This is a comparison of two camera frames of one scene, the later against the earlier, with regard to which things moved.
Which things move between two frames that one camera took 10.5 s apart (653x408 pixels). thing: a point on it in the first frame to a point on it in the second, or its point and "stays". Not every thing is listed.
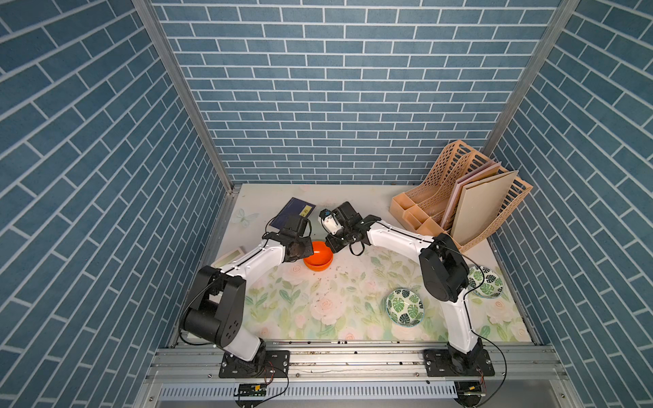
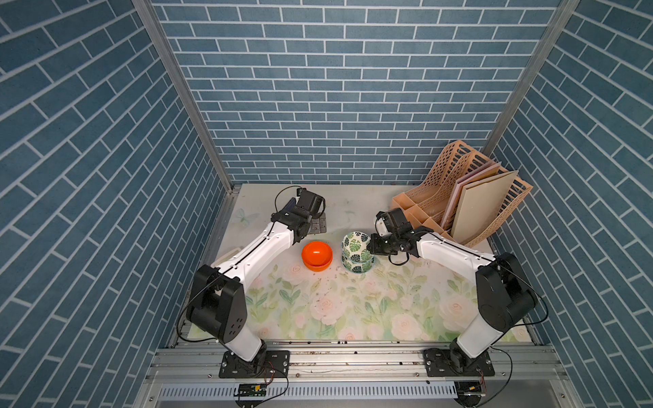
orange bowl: [318, 268] stays
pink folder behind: [456, 193] stays
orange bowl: [321, 258] stays
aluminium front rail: [394, 365] stays
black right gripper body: [339, 240] to [384, 245]
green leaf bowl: [405, 308] to [357, 267]
